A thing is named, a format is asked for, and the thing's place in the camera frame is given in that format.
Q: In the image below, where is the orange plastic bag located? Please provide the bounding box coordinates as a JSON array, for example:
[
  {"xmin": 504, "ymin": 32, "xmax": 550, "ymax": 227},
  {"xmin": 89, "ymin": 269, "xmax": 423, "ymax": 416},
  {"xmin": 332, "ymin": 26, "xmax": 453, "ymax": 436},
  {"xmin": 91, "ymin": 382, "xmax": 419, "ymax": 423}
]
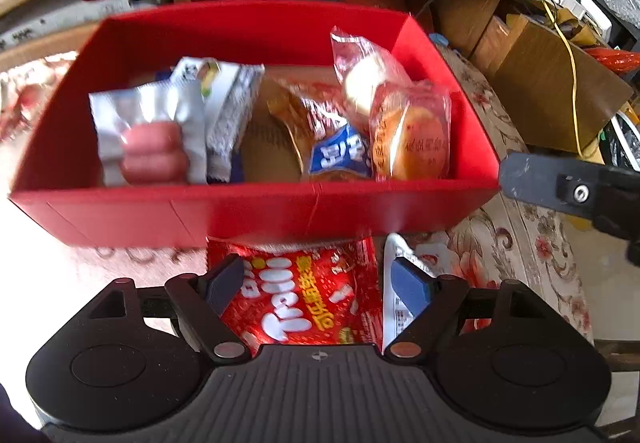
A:
[{"xmin": 585, "ymin": 48, "xmax": 640, "ymax": 70}]

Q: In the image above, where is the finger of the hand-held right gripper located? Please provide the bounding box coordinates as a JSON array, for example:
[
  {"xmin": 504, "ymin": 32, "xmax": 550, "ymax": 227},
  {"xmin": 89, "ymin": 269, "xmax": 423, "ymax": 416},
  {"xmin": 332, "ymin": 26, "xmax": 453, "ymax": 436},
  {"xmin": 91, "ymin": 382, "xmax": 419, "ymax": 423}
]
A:
[{"xmin": 499, "ymin": 152, "xmax": 608, "ymax": 224}]

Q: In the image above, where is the clear white bun packet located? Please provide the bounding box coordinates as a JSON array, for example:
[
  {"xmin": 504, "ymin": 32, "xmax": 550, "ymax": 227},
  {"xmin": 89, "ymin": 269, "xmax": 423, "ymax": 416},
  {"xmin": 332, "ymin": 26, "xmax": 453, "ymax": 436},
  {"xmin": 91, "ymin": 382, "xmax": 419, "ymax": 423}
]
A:
[{"xmin": 330, "ymin": 26, "xmax": 413, "ymax": 118}]

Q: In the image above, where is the silver sausage packet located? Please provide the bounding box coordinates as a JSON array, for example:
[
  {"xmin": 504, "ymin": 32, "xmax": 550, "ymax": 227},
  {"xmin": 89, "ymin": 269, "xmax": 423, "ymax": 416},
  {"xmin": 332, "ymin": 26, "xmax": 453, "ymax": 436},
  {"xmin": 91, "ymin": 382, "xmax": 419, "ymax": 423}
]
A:
[{"xmin": 89, "ymin": 82, "xmax": 208, "ymax": 187}]

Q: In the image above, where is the white wafer packet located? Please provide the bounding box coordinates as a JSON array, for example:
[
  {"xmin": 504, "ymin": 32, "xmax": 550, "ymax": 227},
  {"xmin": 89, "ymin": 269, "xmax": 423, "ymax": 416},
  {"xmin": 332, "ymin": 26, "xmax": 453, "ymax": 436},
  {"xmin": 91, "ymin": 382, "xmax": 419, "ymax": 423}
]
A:
[{"xmin": 170, "ymin": 57, "xmax": 266, "ymax": 184}]

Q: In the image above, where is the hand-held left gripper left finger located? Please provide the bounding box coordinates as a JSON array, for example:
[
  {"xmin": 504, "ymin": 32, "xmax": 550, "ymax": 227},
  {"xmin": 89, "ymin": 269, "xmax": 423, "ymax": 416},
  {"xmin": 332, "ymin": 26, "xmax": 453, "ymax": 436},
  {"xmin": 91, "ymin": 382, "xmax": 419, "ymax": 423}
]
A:
[{"xmin": 87, "ymin": 253, "xmax": 251, "ymax": 365}]

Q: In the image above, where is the red cardboard box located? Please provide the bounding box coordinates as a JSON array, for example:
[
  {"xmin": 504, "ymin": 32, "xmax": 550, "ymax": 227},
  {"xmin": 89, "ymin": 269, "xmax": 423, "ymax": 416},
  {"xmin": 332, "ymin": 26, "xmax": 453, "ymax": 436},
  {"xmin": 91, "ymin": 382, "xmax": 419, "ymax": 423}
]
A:
[{"xmin": 7, "ymin": 0, "xmax": 502, "ymax": 249}]

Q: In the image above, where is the yellow cable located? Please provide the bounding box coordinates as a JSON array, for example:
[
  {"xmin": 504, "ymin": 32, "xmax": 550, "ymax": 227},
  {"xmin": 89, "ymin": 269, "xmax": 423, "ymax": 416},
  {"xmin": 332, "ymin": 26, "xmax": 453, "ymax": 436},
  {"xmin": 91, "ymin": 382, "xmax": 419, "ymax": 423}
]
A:
[{"xmin": 445, "ymin": 0, "xmax": 601, "ymax": 158}]

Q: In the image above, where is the bread packet with blue label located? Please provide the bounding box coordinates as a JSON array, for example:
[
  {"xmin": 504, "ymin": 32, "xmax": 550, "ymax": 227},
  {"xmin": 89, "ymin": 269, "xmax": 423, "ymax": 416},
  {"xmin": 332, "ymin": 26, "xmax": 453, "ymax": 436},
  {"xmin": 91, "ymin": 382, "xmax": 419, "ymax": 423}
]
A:
[{"xmin": 240, "ymin": 75, "xmax": 376, "ymax": 182}]

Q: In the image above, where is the silver media player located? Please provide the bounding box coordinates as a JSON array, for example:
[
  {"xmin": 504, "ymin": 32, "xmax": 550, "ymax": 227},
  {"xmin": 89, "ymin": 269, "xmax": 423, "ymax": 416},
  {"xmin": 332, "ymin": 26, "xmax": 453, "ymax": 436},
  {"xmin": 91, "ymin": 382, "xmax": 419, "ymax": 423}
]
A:
[{"xmin": 0, "ymin": 0, "xmax": 171, "ymax": 48}]

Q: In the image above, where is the white printed packet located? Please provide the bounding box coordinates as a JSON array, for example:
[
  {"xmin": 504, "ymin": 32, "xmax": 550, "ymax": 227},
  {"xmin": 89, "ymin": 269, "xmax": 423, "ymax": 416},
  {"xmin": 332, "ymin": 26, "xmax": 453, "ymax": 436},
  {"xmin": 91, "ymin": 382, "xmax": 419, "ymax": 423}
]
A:
[{"xmin": 382, "ymin": 233, "xmax": 441, "ymax": 354}]

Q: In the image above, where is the red candy packet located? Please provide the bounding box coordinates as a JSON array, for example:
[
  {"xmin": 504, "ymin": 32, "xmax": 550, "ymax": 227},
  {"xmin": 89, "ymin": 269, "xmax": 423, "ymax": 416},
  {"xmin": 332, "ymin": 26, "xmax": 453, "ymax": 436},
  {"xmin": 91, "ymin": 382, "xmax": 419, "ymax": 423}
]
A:
[{"xmin": 206, "ymin": 237, "xmax": 386, "ymax": 356}]

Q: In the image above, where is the orange bun packet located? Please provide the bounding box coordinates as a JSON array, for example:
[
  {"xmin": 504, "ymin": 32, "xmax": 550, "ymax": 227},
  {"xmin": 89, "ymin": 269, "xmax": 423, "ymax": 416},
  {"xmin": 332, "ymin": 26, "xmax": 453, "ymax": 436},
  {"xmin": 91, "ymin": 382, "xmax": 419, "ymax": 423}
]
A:
[{"xmin": 369, "ymin": 80, "xmax": 452, "ymax": 182}]

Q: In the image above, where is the brown cardboard box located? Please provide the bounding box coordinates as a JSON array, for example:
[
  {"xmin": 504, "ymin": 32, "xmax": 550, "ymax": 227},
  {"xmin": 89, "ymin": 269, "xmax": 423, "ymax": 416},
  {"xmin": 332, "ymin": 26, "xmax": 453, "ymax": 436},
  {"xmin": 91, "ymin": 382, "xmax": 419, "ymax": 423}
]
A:
[{"xmin": 470, "ymin": 13, "xmax": 633, "ymax": 154}]

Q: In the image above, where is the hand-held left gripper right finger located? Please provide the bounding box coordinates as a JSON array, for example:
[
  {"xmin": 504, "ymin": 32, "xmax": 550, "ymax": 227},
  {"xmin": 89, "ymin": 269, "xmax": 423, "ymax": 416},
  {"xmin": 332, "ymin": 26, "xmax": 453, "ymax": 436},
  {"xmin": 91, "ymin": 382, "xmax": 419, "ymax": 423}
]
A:
[{"xmin": 382, "ymin": 257, "xmax": 543, "ymax": 360}]

